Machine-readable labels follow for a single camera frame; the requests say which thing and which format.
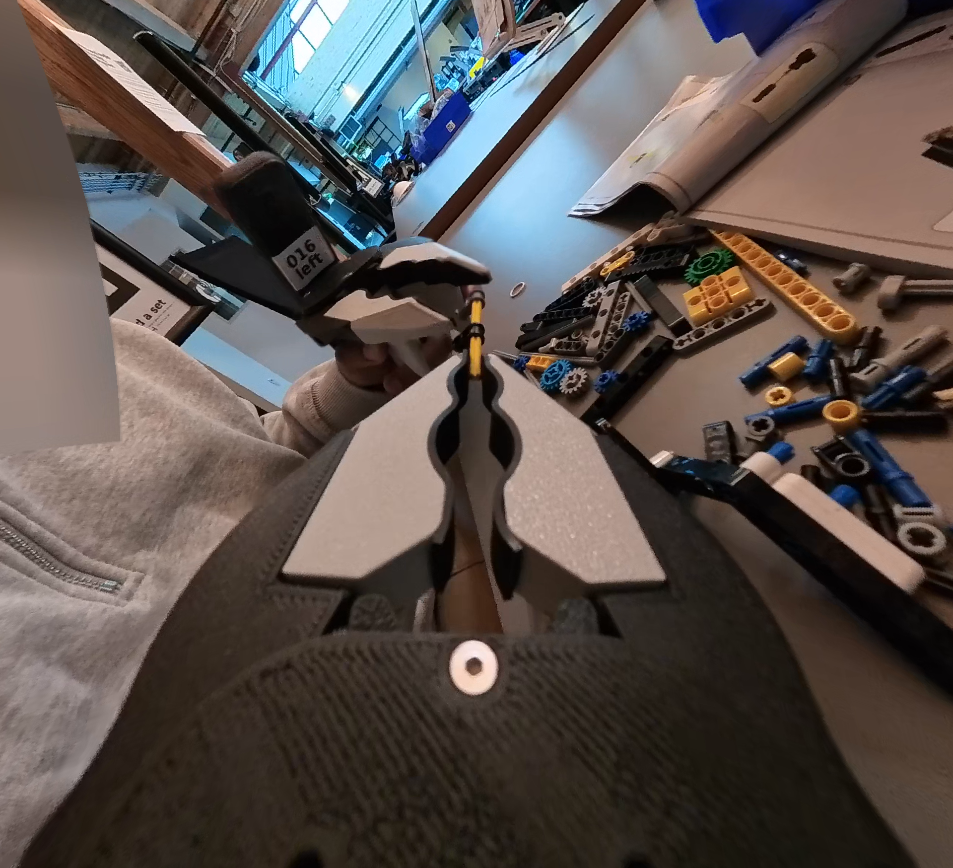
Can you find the heap of black lego beams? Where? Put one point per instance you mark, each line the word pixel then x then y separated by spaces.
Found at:
pixel 655 257

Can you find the grey lego axle pin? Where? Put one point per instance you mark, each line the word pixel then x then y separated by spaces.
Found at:
pixel 916 291

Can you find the pile of small lego pins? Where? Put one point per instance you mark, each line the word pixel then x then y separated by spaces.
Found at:
pixel 886 481

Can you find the large blue lego gear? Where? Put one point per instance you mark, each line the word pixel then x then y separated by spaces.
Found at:
pixel 549 370

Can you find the small white lego beam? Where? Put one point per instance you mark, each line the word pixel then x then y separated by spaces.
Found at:
pixel 674 227

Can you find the black lego bush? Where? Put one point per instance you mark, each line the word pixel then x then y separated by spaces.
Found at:
pixel 465 343

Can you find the white paper sign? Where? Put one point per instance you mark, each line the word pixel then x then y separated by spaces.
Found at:
pixel 126 75

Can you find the small yellow lego beam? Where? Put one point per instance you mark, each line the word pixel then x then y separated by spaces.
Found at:
pixel 540 363

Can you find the open instruction booklet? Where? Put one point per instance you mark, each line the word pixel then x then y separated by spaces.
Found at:
pixel 819 153

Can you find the thin grey lego liftarm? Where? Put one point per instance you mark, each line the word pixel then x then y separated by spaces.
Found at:
pixel 715 328

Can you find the long yellow lego beam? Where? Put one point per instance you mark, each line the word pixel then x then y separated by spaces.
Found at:
pixel 782 291

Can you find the yellow lego axle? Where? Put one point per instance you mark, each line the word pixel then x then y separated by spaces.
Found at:
pixel 476 320

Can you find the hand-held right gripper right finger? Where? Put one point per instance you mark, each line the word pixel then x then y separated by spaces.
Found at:
pixel 581 503

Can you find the black metal rack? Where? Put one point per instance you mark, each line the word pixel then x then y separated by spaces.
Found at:
pixel 223 101

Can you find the small blue lego gear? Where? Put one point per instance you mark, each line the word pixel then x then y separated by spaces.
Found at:
pixel 604 384
pixel 633 323

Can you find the wooden shelf board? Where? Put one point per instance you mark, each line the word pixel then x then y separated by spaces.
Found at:
pixel 45 34

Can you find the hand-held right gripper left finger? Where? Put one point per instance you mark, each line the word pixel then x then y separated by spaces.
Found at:
pixel 372 495

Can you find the grey sweatshirt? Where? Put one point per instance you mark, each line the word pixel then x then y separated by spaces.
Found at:
pixel 112 473

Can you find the person's left forearm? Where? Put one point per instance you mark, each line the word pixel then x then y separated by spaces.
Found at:
pixel 313 413

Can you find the white round object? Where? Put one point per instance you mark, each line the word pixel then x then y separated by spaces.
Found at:
pixel 402 192

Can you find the long black lego beam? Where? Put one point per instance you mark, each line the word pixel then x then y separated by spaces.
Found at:
pixel 633 380

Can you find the long white lego beam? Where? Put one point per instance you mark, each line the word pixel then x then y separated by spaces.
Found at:
pixel 595 265

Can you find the yellow lego connector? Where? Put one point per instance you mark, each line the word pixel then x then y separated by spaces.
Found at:
pixel 618 265

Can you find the green lego gear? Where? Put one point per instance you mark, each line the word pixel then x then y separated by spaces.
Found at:
pixel 700 268

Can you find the grey lego beam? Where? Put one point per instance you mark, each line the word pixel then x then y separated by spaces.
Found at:
pixel 610 324

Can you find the black and white sign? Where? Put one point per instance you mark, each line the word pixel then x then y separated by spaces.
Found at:
pixel 123 294

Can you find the person's left hand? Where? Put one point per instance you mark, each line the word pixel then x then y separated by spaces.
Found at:
pixel 372 369

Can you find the yellow lego frame brick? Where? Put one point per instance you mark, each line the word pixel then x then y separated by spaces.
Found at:
pixel 744 287

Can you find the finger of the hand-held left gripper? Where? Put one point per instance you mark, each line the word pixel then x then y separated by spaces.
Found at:
pixel 394 317
pixel 432 257

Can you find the black and white lego assembly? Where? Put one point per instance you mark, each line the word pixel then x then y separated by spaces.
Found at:
pixel 782 548

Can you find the grey lego gear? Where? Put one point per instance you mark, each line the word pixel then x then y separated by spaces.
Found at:
pixel 567 387
pixel 590 294

